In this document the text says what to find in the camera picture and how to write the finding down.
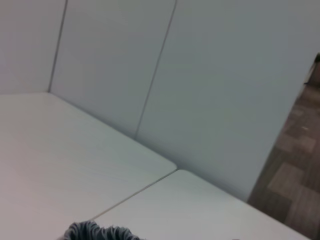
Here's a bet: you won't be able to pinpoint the blue denim shorts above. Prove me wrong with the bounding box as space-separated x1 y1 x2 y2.
63 220 141 240

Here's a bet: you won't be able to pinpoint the white partition screen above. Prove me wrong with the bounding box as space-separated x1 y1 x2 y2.
0 0 320 202

